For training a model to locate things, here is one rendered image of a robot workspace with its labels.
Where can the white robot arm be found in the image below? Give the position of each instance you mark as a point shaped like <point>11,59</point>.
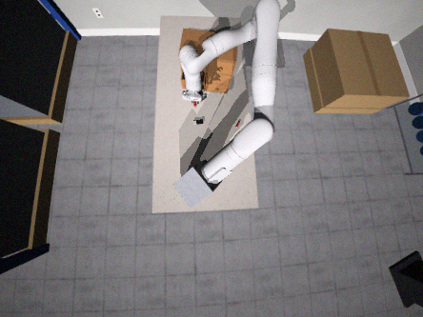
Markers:
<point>263,80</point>

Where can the small wooden chest of drawers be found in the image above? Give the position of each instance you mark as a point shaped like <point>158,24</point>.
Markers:
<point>197,37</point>

